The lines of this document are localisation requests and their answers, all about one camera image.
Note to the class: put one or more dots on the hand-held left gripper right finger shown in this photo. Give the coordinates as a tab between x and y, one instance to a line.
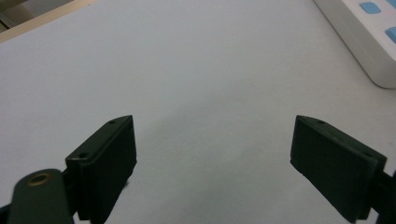
333	171

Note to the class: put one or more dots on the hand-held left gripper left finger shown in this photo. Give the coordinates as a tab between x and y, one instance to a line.
102	168

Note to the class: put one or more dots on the white power strip blue switches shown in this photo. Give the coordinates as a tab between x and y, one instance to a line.
364	34

